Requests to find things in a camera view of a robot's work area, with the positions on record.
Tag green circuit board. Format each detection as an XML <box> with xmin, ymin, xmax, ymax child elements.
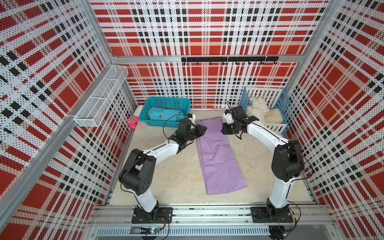
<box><xmin>141</xmin><ymin>228</ymin><xmax>163</xmax><ymax>235</ymax></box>

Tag white wire wall basket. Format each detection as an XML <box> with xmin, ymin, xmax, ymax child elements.
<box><xmin>74</xmin><ymin>65</ymin><xmax>128</xmax><ymax>128</ymax></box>

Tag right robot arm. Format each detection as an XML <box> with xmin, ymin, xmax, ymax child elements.
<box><xmin>221</xmin><ymin>117</ymin><xmax>305</xmax><ymax>219</ymax></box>

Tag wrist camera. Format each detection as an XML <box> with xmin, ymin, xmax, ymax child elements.
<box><xmin>223</xmin><ymin>106</ymin><xmax>247</xmax><ymax>124</ymax></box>
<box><xmin>187</xmin><ymin>113</ymin><xmax>196</xmax><ymax>124</ymax></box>

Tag folded teal garment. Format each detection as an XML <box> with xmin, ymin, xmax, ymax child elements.
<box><xmin>148</xmin><ymin>107</ymin><xmax>185</xmax><ymax>122</ymax></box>

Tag blue white slatted crate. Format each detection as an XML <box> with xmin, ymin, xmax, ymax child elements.
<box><xmin>239</xmin><ymin>87</ymin><xmax>291</xmax><ymax>135</ymax></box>

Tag purple long pants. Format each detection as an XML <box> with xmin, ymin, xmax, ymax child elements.
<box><xmin>197</xmin><ymin>117</ymin><xmax>247</xmax><ymax>195</ymax></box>

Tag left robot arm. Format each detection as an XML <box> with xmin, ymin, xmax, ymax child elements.
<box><xmin>119</xmin><ymin>119</ymin><xmax>208</xmax><ymax>219</ymax></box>

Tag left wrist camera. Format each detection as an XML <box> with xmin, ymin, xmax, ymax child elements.
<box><xmin>187</xmin><ymin>113</ymin><xmax>196</xmax><ymax>124</ymax></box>

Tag cream fluffy cushion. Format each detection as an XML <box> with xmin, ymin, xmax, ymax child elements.
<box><xmin>265</xmin><ymin>108</ymin><xmax>284</xmax><ymax>124</ymax></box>

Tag black hook rail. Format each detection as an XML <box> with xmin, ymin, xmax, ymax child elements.
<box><xmin>181</xmin><ymin>56</ymin><xmax>279</xmax><ymax>63</ymax></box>

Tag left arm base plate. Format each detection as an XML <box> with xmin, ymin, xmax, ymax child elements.
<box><xmin>131</xmin><ymin>207</ymin><xmax>174</xmax><ymax>224</ymax></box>

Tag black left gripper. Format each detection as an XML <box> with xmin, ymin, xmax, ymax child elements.
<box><xmin>185</xmin><ymin>124</ymin><xmax>208</xmax><ymax>142</ymax></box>

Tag teal plastic basket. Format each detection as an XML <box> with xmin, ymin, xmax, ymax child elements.
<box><xmin>139</xmin><ymin>97</ymin><xmax>191</xmax><ymax>128</ymax></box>

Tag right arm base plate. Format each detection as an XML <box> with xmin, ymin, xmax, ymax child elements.
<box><xmin>251</xmin><ymin>206</ymin><xmax>294</xmax><ymax>223</ymax></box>

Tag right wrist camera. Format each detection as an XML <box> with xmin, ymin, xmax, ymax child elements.
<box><xmin>223</xmin><ymin>106</ymin><xmax>247</xmax><ymax>124</ymax></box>

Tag white fluffy plush toy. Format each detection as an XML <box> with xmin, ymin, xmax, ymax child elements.
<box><xmin>246</xmin><ymin>97</ymin><xmax>270</xmax><ymax>124</ymax></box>

